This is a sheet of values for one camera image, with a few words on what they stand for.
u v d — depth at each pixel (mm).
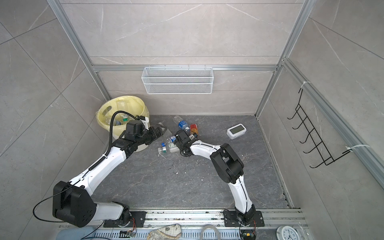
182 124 1072
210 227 694
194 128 1061
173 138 1000
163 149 973
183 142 762
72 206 404
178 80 1000
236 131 1061
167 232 672
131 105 951
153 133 714
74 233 673
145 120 747
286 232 673
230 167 539
